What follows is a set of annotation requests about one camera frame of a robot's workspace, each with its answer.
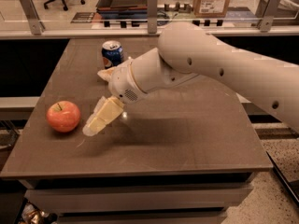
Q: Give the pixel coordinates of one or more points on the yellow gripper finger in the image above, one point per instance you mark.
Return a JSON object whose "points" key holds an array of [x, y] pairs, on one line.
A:
{"points": [[106, 110], [106, 74]]}

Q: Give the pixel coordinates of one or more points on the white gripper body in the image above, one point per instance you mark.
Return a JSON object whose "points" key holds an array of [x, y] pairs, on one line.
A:
{"points": [[121, 80]]}

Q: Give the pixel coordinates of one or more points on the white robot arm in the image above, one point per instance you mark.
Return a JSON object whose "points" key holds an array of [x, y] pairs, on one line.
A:
{"points": [[184, 53]]}

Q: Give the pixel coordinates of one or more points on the red apple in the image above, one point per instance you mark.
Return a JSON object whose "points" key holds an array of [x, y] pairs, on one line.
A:
{"points": [[63, 116]]}

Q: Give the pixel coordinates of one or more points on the blue Pepsi can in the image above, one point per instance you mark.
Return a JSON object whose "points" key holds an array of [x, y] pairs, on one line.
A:
{"points": [[112, 53]]}

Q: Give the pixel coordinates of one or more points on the grey drawer cabinet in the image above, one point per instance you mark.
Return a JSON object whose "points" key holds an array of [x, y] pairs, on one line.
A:
{"points": [[202, 203]]}

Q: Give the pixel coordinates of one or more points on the cardboard box with label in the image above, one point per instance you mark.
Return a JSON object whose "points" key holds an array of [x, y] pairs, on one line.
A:
{"points": [[210, 8]]}

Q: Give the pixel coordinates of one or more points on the left metal railing post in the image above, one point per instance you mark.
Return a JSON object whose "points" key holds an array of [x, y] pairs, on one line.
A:
{"points": [[35, 24]]}

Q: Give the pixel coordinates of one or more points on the metal railing post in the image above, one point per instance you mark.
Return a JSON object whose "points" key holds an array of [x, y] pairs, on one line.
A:
{"points": [[35, 24], [267, 14], [152, 16]]}

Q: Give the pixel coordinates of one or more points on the middle metal railing post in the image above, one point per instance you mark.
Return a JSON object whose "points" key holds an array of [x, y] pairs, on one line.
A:
{"points": [[152, 16]]}

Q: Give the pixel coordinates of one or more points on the right metal railing post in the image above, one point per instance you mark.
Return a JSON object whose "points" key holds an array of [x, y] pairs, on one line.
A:
{"points": [[267, 14]]}

